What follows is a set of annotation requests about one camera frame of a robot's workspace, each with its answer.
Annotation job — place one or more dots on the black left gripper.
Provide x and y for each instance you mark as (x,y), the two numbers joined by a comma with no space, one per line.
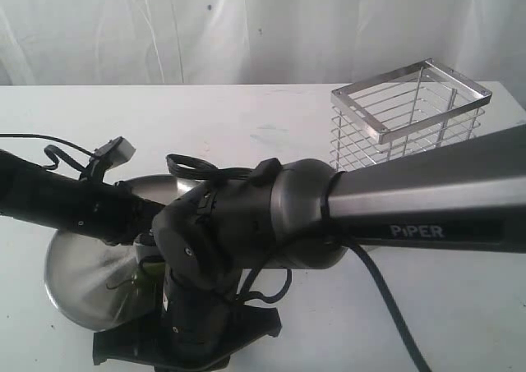
(120,216)

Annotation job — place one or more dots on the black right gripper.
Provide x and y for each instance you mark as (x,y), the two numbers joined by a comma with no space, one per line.
(186,336)

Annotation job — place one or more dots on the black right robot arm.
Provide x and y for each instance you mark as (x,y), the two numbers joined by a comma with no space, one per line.
(216,238)

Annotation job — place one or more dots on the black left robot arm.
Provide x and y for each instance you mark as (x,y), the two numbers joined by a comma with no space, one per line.
(32,194)

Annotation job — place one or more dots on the round stainless steel plate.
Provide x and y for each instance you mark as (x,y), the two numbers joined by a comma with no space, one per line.
(76,270)

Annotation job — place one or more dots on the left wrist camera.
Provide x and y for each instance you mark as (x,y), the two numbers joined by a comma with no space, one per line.
(113,154)

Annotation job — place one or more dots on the metal wire utensil holder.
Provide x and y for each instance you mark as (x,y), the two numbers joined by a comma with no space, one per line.
(409,110)

